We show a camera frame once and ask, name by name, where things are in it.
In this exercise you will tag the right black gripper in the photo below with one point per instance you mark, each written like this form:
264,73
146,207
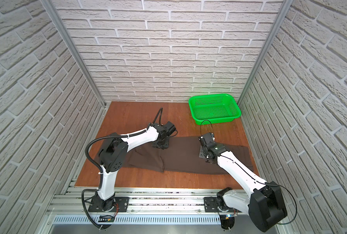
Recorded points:
201,152

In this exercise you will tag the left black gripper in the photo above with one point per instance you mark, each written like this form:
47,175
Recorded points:
158,145

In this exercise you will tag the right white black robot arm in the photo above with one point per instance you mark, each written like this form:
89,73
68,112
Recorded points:
262,201

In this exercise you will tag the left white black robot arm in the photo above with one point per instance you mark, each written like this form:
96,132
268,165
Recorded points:
112,155

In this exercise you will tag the green plastic basket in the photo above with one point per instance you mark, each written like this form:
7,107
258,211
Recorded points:
216,108

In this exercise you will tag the small black electronics box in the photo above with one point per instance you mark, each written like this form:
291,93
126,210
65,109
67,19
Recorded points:
106,219

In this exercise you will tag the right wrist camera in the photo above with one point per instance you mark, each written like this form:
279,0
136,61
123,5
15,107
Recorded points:
207,140

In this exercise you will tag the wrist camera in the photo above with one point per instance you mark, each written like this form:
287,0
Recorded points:
169,128
207,140

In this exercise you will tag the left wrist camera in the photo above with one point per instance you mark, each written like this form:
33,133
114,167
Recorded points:
169,128

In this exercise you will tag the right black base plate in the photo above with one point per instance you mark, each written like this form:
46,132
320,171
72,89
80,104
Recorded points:
215,204

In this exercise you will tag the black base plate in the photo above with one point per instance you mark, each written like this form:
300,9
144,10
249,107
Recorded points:
215,204
120,204

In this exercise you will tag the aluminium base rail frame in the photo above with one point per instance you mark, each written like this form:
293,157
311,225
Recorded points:
147,206

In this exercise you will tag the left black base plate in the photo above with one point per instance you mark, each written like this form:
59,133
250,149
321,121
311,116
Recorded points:
120,204

